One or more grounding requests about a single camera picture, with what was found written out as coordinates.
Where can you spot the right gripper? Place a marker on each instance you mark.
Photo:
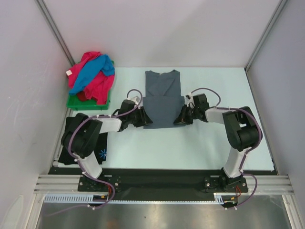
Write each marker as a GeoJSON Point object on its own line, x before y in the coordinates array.
{"type": "Point", "coordinates": [180, 120]}

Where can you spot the green plastic bin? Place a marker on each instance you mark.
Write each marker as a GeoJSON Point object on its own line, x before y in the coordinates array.
{"type": "Point", "coordinates": [75, 104]}

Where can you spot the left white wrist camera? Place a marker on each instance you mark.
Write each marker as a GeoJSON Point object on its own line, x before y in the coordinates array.
{"type": "Point", "coordinates": [136, 100]}

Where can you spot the grey t shirt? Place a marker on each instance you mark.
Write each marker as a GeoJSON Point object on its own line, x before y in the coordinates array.
{"type": "Point", "coordinates": [163, 101]}

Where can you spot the left aluminium corner post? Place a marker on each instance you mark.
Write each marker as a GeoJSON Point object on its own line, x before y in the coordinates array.
{"type": "Point", "coordinates": [55, 30]}

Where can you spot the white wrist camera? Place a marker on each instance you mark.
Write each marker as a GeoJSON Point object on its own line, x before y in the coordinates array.
{"type": "Point", "coordinates": [189, 101]}
{"type": "Point", "coordinates": [136, 100]}

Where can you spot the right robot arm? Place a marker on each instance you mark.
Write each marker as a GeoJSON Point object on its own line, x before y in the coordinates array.
{"type": "Point", "coordinates": [242, 129]}

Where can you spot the aluminium frame rail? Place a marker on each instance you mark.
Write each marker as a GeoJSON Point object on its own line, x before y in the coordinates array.
{"type": "Point", "coordinates": [68, 184]}

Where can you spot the right aluminium corner post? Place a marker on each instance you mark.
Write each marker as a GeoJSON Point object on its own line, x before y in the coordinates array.
{"type": "Point", "coordinates": [267, 31]}

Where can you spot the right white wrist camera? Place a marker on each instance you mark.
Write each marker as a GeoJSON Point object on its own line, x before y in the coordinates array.
{"type": "Point", "coordinates": [189, 101]}

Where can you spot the white slotted cable duct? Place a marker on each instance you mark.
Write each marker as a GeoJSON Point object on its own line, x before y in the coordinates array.
{"type": "Point", "coordinates": [100, 199]}

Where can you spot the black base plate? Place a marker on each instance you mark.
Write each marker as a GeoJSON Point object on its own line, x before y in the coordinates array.
{"type": "Point", "coordinates": [161, 184]}

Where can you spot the folded black t shirt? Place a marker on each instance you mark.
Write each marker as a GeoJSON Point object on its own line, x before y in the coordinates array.
{"type": "Point", "coordinates": [102, 148]}

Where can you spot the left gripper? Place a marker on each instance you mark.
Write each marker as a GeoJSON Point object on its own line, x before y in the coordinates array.
{"type": "Point", "coordinates": [144, 119]}

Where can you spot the aluminium corner post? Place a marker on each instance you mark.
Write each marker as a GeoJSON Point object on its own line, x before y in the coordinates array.
{"type": "Point", "coordinates": [55, 30]}
{"type": "Point", "coordinates": [267, 31]}

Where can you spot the blue t shirt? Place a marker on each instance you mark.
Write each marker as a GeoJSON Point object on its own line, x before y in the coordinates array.
{"type": "Point", "coordinates": [90, 70]}

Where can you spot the pink t shirt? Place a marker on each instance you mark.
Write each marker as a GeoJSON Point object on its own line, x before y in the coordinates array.
{"type": "Point", "coordinates": [98, 89]}

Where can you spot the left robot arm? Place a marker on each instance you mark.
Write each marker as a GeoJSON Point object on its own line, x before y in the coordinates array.
{"type": "Point", "coordinates": [110, 123]}

